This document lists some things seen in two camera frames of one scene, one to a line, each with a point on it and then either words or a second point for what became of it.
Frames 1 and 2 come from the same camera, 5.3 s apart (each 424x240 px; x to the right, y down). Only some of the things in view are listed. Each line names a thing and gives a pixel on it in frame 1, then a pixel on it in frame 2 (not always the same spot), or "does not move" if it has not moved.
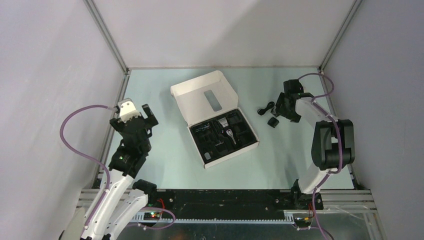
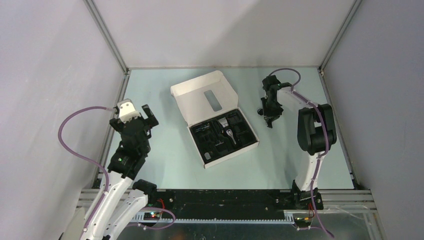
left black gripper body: [117, 124] does not move
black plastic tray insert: [219, 136] does not move
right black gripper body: [280, 108] -> [271, 109]
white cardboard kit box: [205, 98] does not move
